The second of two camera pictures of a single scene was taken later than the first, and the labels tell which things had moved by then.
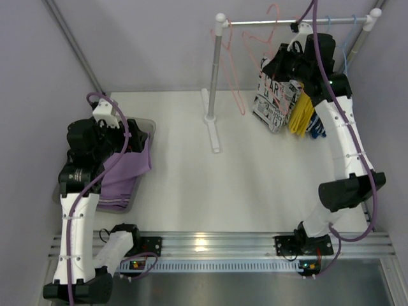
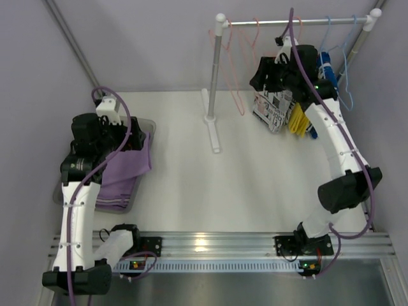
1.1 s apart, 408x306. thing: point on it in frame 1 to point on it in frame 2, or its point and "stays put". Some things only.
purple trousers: (118, 181) stays put
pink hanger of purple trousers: (245, 33) to (252, 44)
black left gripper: (128, 134) stays put
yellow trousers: (301, 114) stays put
